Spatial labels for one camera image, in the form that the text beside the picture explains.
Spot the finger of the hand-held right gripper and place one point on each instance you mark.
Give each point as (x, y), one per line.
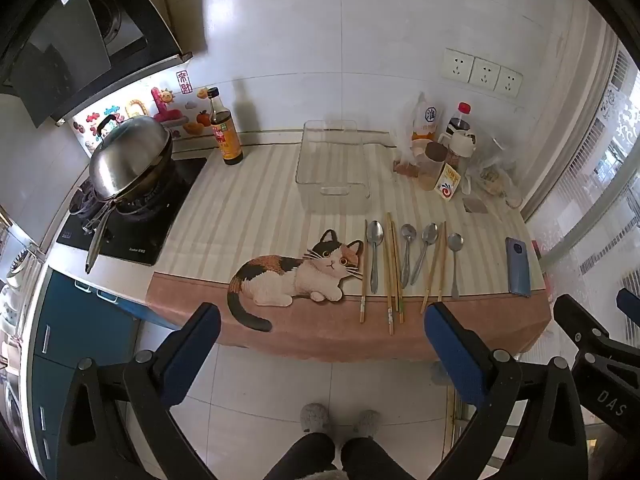
(631, 301)
(575, 317)

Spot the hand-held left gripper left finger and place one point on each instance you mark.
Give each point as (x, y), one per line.
(195, 355)

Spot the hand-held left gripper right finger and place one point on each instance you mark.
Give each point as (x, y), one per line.
(455, 355)

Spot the clear plastic container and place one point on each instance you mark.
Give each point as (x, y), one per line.
(332, 170)

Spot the blue smartphone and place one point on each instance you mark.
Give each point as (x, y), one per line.
(518, 266)

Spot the blue lower cabinet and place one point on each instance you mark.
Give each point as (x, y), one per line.
(75, 340)

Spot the black glass gas stove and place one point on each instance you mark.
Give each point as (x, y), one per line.
(140, 240)

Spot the grey fluffy slipper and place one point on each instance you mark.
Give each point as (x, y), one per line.
(315, 417)

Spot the window with patterned film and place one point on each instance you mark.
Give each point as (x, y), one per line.
(590, 170)

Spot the large steel spoon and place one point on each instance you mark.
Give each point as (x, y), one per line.
(375, 235)

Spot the person's legs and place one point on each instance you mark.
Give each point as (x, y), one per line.
(350, 460)

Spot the striped cat print tablecloth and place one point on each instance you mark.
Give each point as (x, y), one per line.
(240, 210)

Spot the clear plastic bag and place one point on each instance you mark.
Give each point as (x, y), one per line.
(495, 175)

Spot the small bag of meat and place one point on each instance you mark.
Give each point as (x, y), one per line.
(406, 167)

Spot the steel wok lid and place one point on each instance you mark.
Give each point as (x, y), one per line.
(130, 155)

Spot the soy sauce bottle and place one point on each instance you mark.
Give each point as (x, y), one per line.
(227, 140)

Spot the red cap sauce bottle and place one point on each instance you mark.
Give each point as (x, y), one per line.
(460, 120)

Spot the white plastic bag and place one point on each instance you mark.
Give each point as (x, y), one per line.
(425, 120)

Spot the black range hood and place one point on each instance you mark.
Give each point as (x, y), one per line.
(65, 45)

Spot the white wall outlet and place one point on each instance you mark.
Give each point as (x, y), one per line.
(485, 74)
(509, 81)
(457, 66)

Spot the colourful wall stickers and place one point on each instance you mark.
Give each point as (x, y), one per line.
(165, 110)

